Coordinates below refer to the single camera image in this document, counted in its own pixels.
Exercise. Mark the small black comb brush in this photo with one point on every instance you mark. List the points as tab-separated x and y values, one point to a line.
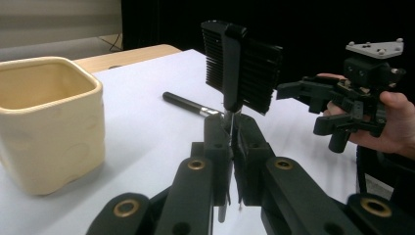
231	65

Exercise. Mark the black curtain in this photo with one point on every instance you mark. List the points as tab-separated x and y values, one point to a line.
326	26

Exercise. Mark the wooden table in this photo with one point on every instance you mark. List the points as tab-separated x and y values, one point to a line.
130	58

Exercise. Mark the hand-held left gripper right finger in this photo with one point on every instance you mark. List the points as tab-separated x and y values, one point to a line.
251	150

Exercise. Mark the dark table grommet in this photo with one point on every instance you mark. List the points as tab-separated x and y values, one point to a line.
114	67

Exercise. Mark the black makeup brush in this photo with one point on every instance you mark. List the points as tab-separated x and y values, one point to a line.
182	101

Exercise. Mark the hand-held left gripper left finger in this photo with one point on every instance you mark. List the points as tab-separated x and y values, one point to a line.
217	147

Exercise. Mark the white table cover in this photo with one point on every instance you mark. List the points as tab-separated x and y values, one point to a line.
147	130

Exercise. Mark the beige square cup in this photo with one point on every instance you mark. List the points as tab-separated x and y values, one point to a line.
49	130

